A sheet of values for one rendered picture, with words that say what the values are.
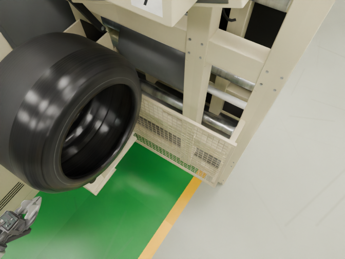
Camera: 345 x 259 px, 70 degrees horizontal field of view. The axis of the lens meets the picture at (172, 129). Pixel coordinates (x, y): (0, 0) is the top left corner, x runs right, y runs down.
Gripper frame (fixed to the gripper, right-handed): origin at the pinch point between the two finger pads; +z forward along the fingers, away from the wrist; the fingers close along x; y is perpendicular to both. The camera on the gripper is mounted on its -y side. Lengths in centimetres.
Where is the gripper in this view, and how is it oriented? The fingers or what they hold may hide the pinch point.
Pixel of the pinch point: (39, 200)
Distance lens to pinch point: 118.9
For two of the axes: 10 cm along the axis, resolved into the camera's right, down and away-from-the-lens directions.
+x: -8.5, -4.6, 2.6
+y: 0.0, -4.9, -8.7
